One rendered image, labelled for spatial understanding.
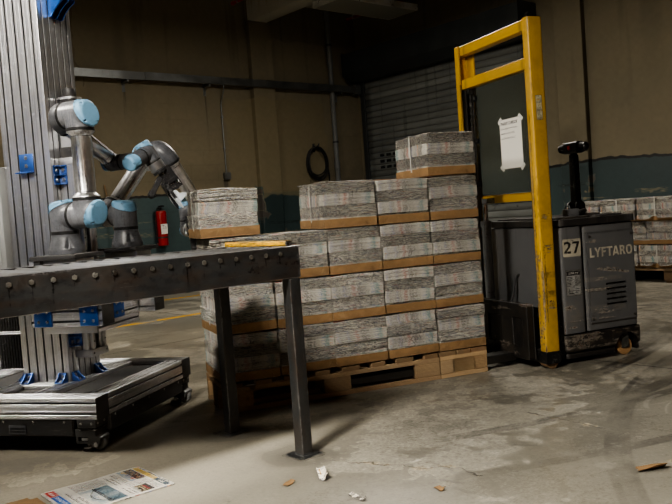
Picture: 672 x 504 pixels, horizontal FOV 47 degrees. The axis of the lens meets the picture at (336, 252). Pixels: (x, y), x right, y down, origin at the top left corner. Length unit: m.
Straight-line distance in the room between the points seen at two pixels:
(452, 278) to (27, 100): 2.25
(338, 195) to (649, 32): 6.89
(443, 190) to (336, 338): 0.96
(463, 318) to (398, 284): 0.43
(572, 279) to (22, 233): 2.79
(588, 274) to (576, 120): 6.20
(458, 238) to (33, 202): 2.11
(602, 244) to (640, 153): 5.72
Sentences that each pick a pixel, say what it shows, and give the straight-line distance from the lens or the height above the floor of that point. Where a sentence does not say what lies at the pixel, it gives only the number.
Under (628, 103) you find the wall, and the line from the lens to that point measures 10.24.
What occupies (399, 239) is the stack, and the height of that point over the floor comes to 0.75.
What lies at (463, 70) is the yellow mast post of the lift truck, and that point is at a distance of 4.88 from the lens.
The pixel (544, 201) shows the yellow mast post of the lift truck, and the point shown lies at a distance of 4.19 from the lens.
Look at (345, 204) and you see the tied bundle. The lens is 3.85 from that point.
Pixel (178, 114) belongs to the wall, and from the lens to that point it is 11.22.
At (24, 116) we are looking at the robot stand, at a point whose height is 1.45.
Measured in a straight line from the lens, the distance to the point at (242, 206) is 3.68.
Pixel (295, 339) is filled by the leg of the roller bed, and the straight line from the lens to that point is 2.92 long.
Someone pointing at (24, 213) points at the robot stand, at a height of 1.01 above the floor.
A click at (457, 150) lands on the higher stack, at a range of 4.15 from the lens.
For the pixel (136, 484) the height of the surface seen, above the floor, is 0.01.
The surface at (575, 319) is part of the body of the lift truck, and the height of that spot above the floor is 0.24.
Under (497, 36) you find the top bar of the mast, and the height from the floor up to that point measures 1.81.
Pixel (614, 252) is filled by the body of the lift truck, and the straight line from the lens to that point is 4.53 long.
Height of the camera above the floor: 0.92
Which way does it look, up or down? 3 degrees down
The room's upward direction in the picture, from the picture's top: 4 degrees counter-clockwise
